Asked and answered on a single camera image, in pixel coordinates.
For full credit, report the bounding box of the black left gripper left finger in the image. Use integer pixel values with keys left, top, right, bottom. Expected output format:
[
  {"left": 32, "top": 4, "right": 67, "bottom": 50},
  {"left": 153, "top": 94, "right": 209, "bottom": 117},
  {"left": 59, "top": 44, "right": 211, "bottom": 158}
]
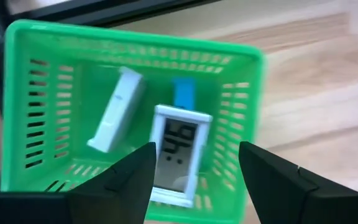
[{"left": 68, "top": 142, "right": 157, "bottom": 224}]

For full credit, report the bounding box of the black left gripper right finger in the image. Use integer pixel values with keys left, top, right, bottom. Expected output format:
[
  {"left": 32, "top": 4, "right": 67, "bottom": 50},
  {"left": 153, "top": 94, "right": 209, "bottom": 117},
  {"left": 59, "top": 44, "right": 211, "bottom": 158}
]
[{"left": 238, "top": 141, "right": 358, "bottom": 224}]

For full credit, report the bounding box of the white digital clock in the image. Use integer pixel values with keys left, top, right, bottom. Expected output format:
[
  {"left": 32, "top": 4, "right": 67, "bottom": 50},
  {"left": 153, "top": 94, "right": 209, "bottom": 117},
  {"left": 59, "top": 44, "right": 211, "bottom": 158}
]
[
  {"left": 149, "top": 105, "right": 213, "bottom": 208},
  {"left": 86, "top": 66, "right": 145, "bottom": 153}
]

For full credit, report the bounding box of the teal rectangular eraser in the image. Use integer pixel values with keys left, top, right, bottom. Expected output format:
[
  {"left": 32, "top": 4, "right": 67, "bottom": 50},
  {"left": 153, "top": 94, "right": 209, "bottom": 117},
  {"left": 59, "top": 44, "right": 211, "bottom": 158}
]
[{"left": 172, "top": 77, "right": 197, "bottom": 111}]

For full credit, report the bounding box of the green plastic basket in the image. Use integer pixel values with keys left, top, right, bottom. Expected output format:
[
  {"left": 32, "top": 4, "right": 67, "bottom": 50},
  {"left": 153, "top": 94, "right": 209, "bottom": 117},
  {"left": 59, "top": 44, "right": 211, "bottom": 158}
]
[{"left": 0, "top": 19, "right": 266, "bottom": 224}]

